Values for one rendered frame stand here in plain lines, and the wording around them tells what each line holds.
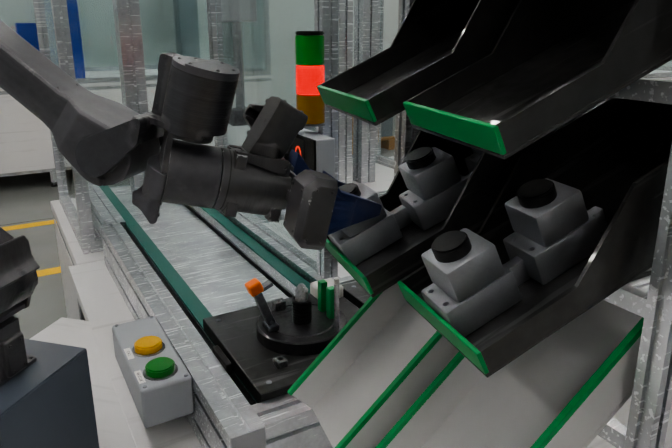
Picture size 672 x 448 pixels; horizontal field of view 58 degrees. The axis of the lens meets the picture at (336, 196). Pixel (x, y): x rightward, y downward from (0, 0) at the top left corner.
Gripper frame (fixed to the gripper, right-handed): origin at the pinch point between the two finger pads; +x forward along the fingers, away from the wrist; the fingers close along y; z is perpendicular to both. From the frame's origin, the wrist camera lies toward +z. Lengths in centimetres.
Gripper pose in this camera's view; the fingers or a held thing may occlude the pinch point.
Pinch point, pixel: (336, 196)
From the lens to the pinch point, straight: 60.3
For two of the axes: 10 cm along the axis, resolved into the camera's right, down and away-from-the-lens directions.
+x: 9.1, 1.4, 3.8
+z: 2.2, -9.6, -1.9
